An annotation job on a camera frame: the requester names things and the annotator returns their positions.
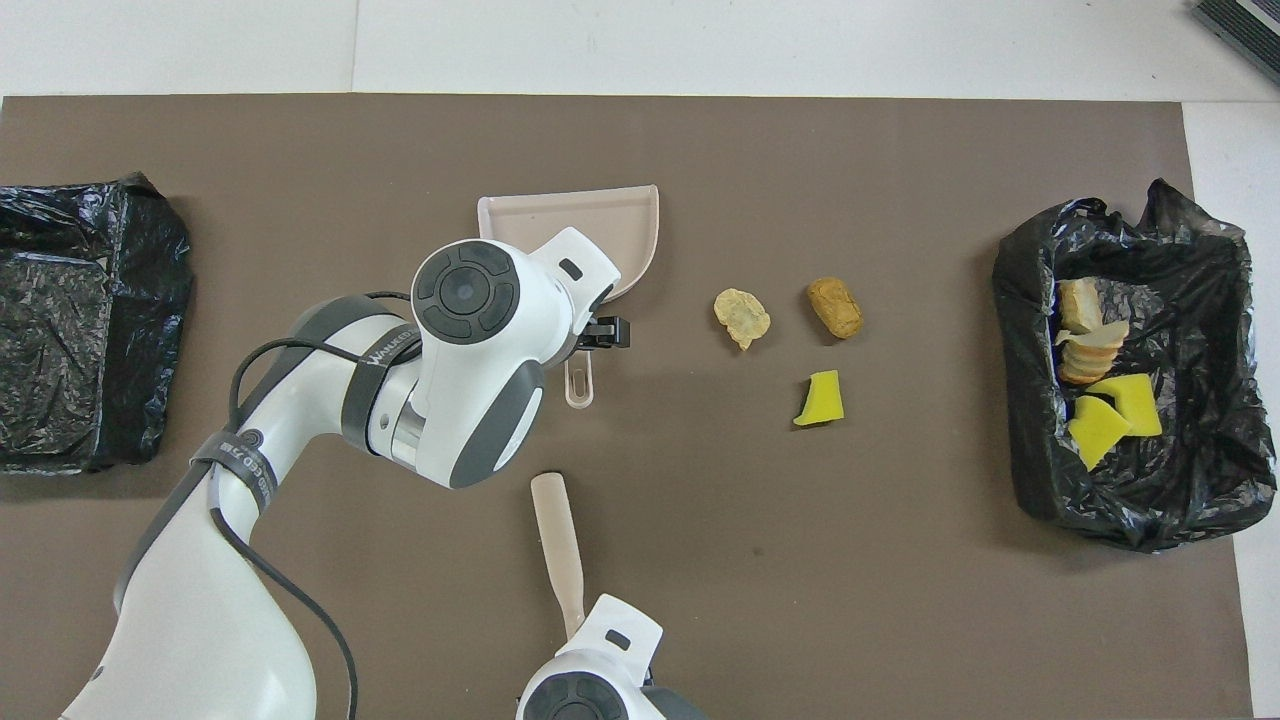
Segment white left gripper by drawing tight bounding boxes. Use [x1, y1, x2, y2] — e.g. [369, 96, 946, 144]
[528, 227, 633, 352]

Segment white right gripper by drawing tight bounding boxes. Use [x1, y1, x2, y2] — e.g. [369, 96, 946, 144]
[560, 594, 665, 687]

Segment beige handled brush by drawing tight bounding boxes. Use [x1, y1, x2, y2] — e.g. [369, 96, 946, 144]
[530, 472, 588, 643]

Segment beige plastic dustpan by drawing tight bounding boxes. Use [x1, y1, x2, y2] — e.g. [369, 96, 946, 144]
[477, 184, 661, 409]

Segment pale beige bread chunk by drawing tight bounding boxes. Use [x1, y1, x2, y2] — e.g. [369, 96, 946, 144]
[713, 287, 772, 352]

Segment yellow sponge piece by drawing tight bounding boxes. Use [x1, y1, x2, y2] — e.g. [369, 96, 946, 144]
[1067, 395, 1134, 472]
[1086, 373, 1164, 438]
[793, 370, 846, 428]

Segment brown fried nugget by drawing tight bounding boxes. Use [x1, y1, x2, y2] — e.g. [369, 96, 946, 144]
[807, 277, 864, 341]

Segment striped croissant piece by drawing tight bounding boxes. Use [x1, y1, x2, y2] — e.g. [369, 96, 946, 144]
[1058, 278, 1105, 336]
[1057, 320, 1131, 387]

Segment black bag lined bin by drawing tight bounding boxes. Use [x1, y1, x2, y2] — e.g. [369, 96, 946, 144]
[992, 178, 1279, 554]
[0, 172, 196, 476]

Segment brown table mat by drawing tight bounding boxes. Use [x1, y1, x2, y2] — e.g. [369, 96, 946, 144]
[0, 95, 1253, 720]

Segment grey ribbed device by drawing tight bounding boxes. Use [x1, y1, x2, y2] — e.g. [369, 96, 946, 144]
[1193, 0, 1280, 86]

